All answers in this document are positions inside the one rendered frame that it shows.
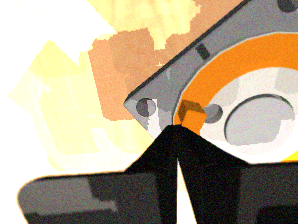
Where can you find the white round plate with orange rim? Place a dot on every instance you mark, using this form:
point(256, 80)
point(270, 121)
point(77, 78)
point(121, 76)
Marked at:
point(264, 63)

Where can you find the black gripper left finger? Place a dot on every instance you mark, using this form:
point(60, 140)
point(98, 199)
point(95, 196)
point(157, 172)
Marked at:
point(144, 193)

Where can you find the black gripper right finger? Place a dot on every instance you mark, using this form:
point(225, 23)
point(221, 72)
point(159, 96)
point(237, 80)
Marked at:
point(225, 189)

